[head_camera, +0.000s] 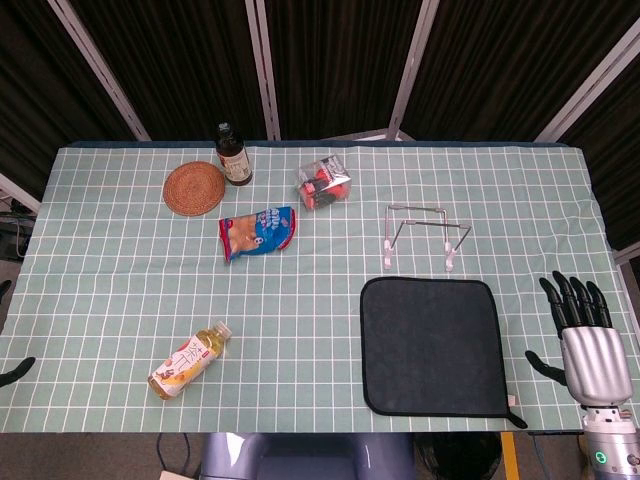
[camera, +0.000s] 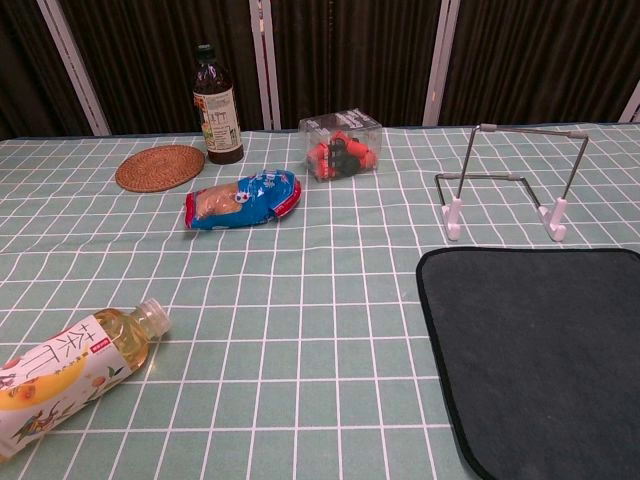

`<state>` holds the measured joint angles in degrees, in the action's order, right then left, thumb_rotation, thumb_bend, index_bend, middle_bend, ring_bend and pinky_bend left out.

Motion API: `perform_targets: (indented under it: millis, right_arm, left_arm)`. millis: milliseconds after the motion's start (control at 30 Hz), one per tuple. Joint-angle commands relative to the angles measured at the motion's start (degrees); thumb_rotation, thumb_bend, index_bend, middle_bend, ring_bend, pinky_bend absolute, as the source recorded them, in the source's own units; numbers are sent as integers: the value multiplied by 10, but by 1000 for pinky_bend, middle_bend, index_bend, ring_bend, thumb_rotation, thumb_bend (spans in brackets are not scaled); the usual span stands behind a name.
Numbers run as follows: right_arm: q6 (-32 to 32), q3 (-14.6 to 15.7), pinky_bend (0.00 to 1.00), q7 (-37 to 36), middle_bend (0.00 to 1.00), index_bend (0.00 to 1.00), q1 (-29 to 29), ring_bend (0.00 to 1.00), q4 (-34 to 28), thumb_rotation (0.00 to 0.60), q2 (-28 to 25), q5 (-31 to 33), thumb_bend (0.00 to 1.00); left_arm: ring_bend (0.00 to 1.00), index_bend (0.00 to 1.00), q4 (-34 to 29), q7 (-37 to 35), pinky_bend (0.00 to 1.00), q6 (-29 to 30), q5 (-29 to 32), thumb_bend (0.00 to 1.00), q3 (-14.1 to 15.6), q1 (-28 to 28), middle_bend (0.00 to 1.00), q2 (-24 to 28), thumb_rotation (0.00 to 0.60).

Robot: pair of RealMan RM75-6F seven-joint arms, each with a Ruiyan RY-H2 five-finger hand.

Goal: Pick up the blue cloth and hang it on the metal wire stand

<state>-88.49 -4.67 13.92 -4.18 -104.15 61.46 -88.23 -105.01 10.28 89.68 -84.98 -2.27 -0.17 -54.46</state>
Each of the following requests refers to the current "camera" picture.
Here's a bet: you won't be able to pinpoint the blue and grey towel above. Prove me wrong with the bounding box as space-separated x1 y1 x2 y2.
415 246 640 480

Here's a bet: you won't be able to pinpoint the clear box with orange clips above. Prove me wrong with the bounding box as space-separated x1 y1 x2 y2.
298 107 384 183

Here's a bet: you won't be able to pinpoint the blue red snack bag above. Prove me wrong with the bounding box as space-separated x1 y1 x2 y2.
185 169 303 231

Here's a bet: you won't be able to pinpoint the green checked tablecloth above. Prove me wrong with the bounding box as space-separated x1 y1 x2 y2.
0 122 640 480

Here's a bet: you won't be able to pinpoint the metal wire rack white feet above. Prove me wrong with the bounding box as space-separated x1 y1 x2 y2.
433 123 589 243

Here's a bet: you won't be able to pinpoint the white partition frame post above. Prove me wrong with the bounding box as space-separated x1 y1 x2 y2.
248 0 283 131
422 0 462 127
37 0 112 137
618 81 640 124

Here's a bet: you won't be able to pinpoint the dark glass bottle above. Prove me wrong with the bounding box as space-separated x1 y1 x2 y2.
192 43 245 165

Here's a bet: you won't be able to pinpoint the yellow tea plastic bottle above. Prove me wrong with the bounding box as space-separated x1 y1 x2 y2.
0 297 174 462

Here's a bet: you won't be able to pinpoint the round woven rattan coaster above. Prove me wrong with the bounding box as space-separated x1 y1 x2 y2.
114 144 207 193

